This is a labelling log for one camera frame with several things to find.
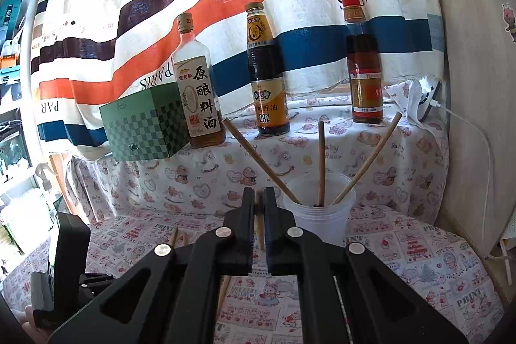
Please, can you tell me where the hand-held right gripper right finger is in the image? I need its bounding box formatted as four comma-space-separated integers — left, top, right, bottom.
264, 187, 470, 344

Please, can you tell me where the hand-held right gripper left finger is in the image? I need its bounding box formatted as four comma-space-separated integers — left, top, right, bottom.
48, 187, 259, 344

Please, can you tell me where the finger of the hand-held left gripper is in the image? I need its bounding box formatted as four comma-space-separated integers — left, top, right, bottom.
78, 273, 115, 300

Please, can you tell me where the wooden chopstick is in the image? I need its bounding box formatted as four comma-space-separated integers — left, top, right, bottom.
318, 121, 326, 205
331, 111, 404, 205
255, 193, 266, 253
222, 117, 301, 205

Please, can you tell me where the translucent plastic cup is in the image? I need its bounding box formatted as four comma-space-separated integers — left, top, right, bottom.
282, 172, 357, 248

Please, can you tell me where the person's left hand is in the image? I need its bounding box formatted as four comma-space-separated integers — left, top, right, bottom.
20, 306, 49, 337

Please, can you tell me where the bear print white cloth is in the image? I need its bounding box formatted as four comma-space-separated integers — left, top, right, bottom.
64, 102, 450, 232

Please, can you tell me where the white spray bottle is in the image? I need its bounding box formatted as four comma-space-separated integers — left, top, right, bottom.
34, 162, 55, 192

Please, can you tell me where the strawberry print tablecloth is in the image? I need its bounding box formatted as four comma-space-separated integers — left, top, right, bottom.
0, 207, 509, 344

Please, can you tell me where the storage shelf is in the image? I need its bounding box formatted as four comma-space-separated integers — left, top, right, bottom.
0, 0, 55, 256

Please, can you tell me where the green checkered box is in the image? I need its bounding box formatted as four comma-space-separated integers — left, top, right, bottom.
99, 82, 190, 162

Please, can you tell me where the clear cooking wine bottle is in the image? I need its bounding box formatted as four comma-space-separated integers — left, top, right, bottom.
171, 13, 227, 149

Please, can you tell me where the dark oyster sauce bottle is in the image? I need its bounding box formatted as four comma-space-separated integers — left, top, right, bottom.
245, 2, 291, 136

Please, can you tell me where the red cap sauce bottle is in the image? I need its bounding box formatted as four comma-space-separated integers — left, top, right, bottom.
339, 0, 384, 124

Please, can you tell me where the white power bank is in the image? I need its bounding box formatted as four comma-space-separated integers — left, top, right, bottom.
415, 80, 442, 123

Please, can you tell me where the white perforated basket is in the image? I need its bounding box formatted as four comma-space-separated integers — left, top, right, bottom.
499, 207, 516, 242

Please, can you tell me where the teal cardboard box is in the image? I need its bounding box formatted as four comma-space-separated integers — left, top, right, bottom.
0, 0, 25, 30

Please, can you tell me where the light wooden board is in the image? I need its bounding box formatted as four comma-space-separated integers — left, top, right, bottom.
423, 0, 516, 288

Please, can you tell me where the cartoon sticker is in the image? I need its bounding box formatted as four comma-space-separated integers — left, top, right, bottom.
500, 3, 516, 42

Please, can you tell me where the white cable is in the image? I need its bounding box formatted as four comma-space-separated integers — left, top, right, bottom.
437, 106, 496, 260

